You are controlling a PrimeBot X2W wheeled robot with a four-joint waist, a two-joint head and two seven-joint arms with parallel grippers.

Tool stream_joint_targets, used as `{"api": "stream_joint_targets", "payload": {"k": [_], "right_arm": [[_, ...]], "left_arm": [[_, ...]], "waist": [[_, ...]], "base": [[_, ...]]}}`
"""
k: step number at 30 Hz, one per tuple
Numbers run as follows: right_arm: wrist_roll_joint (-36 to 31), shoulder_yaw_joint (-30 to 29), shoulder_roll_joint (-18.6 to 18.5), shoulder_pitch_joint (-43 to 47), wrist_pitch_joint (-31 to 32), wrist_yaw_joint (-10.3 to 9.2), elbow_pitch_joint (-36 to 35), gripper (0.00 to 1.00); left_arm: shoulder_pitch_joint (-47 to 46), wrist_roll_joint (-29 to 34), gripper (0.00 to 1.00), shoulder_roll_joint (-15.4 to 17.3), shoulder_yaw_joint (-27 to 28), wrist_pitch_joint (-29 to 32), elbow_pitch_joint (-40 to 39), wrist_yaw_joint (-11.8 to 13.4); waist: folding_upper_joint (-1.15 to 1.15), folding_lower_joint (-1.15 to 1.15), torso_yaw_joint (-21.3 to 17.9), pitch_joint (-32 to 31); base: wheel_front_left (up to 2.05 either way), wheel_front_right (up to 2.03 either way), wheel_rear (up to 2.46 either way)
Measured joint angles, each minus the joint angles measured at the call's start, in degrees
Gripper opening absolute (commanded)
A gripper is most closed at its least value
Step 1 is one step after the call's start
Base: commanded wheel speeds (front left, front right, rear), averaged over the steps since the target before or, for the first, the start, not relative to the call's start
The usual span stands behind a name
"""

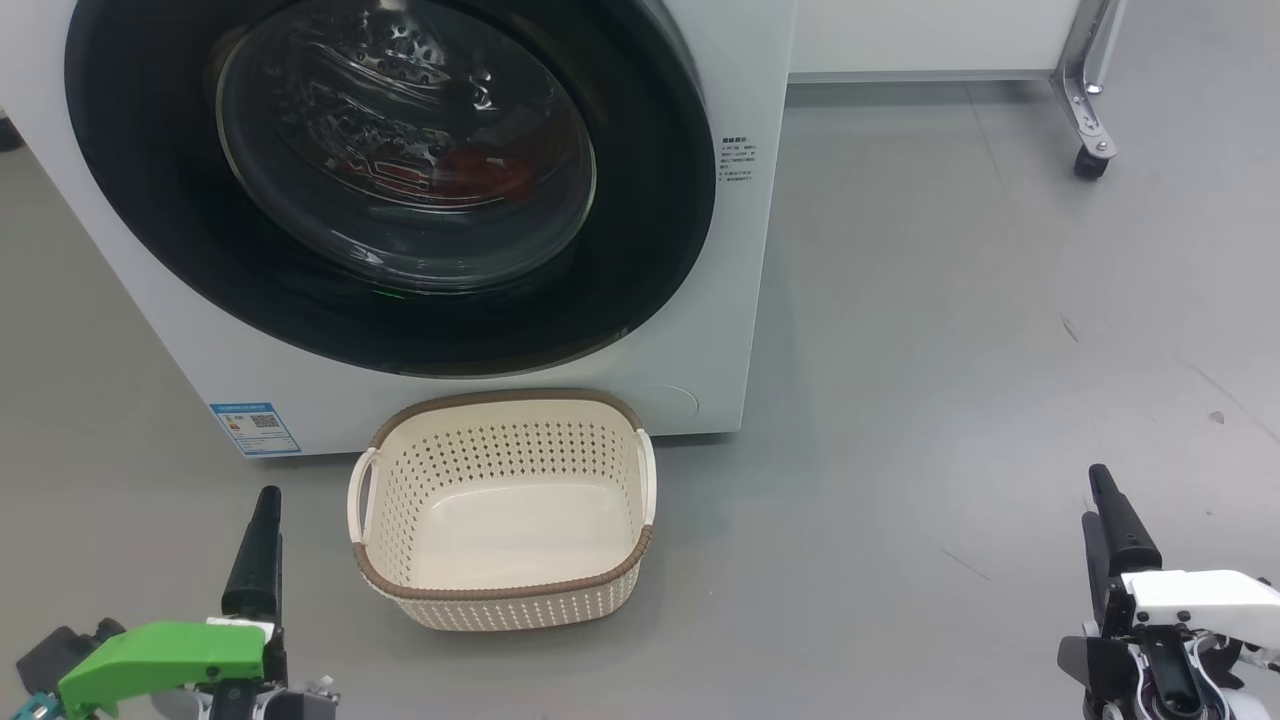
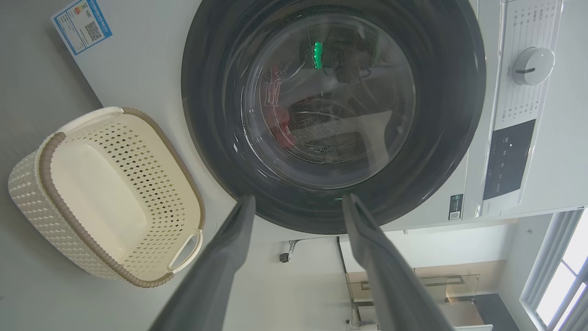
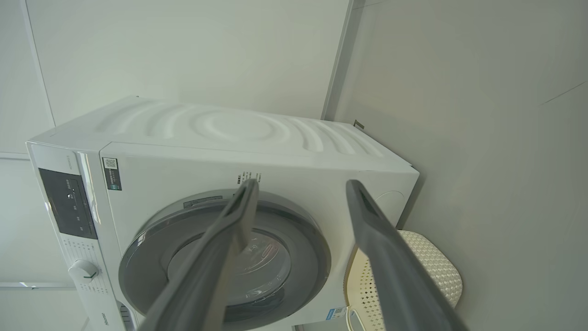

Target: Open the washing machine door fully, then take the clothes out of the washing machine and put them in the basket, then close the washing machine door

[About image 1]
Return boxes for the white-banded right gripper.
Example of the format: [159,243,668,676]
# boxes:
[1058,464,1280,720]

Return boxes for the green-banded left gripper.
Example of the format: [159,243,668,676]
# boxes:
[58,486,339,720]

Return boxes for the black round glass washer door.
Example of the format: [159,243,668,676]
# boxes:
[63,0,718,379]

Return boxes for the red Bulls jersey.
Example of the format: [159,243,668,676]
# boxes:
[340,140,591,206]

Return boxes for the cream perforated laundry basket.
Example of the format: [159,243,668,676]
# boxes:
[347,388,658,633]

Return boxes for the white front-load washing machine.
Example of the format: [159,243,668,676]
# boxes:
[0,0,798,461]

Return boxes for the white flat panel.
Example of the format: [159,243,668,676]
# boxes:
[788,0,1083,83]

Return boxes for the silver metal frame leg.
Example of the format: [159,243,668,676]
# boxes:
[1050,0,1121,161]

